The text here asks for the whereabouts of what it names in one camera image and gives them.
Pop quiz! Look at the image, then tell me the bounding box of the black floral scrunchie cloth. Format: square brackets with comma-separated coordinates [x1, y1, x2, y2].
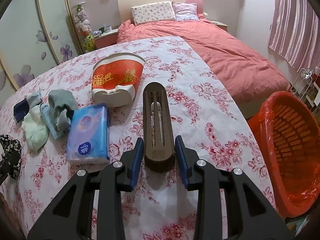
[1, 134, 22, 184]

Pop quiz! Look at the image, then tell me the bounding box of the grey green sock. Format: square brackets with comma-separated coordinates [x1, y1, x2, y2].
[48, 89, 79, 134]

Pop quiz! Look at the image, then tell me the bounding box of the brown plastic hair clip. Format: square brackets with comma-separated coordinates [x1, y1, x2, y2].
[143, 82, 175, 173]

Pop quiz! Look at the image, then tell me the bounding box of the orange plastic trash basket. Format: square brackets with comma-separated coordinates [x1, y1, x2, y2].
[248, 91, 319, 218]

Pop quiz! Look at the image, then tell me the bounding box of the blue tissue pack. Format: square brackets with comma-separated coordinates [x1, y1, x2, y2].
[66, 103, 110, 164]

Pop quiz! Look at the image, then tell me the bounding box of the light green towel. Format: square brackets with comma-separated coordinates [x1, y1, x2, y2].
[22, 105, 49, 153]

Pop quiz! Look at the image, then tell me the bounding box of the light blue cream tube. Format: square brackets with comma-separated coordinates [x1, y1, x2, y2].
[40, 103, 64, 140]

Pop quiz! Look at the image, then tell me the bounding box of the coral pink duvet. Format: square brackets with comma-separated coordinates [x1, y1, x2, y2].
[117, 15, 291, 103]

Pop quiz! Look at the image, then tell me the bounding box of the cluttered white shelf rack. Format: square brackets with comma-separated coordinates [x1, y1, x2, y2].
[291, 67, 319, 112]

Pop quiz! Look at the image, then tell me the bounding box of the crushed red paper cup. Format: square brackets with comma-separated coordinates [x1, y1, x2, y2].
[92, 53, 145, 108]

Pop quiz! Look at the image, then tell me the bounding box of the pink white nightstand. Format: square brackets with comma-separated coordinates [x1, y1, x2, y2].
[94, 29, 118, 49]

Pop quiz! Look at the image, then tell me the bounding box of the pink striped curtain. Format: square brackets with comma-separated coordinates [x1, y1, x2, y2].
[268, 0, 319, 71]

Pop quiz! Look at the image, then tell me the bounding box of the wardrobe with flower doors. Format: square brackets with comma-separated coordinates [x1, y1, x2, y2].
[1, 0, 82, 102]

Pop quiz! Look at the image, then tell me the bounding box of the white mug on nightstand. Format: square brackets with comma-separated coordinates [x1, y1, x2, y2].
[104, 25, 112, 33]

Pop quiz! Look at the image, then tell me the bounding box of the striped pink pillow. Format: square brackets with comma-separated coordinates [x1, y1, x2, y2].
[172, 2, 199, 21]

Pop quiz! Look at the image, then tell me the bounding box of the floral white pillow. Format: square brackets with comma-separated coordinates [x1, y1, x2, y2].
[131, 1, 176, 25]

